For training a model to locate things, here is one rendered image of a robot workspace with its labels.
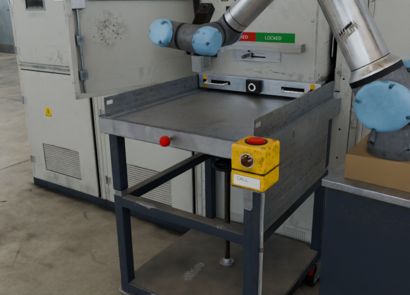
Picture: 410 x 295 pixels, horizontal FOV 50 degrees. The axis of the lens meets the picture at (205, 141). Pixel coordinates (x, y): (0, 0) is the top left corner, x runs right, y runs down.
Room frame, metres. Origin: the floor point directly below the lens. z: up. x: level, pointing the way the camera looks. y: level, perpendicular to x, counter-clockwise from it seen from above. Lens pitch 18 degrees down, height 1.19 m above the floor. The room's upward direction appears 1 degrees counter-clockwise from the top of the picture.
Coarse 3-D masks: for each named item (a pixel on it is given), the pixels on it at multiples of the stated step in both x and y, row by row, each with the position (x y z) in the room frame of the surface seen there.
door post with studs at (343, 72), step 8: (336, 64) 1.68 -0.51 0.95; (344, 64) 1.66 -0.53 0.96; (336, 72) 1.66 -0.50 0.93; (344, 72) 1.66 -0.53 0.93; (336, 80) 1.67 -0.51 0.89; (344, 80) 1.65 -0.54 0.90; (336, 88) 1.67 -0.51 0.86; (344, 88) 1.65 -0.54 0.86; (344, 96) 1.65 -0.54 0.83; (344, 104) 1.65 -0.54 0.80; (344, 112) 1.65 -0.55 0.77; (344, 120) 1.65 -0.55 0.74; (344, 128) 1.64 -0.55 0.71; (344, 136) 1.64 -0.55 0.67; (344, 144) 1.64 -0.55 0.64; (336, 152) 1.66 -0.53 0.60; (344, 152) 1.64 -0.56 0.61; (336, 160) 1.66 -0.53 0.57; (344, 160) 1.64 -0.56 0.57
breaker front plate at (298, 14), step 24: (216, 0) 1.81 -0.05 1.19; (288, 0) 1.64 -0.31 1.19; (312, 0) 1.59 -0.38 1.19; (264, 24) 1.70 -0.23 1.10; (288, 24) 1.65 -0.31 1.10; (312, 24) 1.60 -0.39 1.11; (312, 48) 1.60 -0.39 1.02; (216, 72) 1.83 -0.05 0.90; (240, 72) 1.77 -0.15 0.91; (264, 72) 1.71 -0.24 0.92; (288, 72) 1.65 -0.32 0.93; (312, 72) 1.60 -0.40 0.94
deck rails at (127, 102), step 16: (176, 80) 1.75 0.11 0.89; (192, 80) 1.84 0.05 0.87; (112, 96) 1.45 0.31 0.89; (128, 96) 1.51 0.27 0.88; (144, 96) 1.58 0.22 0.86; (160, 96) 1.66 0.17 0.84; (176, 96) 1.73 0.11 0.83; (304, 96) 1.41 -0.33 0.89; (320, 96) 1.55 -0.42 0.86; (112, 112) 1.44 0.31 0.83; (128, 112) 1.46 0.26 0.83; (272, 112) 1.20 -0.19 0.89; (288, 112) 1.30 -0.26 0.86; (304, 112) 1.42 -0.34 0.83; (256, 128) 1.12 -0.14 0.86; (272, 128) 1.21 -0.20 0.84
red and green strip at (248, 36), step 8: (248, 32) 1.74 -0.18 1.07; (256, 32) 1.72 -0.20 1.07; (264, 32) 1.70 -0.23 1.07; (240, 40) 1.76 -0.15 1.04; (248, 40) 1.74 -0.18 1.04; (256, 40) 1.72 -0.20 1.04; (264, 40) 1.70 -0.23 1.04; (272, 40) 1.68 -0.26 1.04; (280, 40) 1.67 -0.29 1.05; (288, 40) 1.65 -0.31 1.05
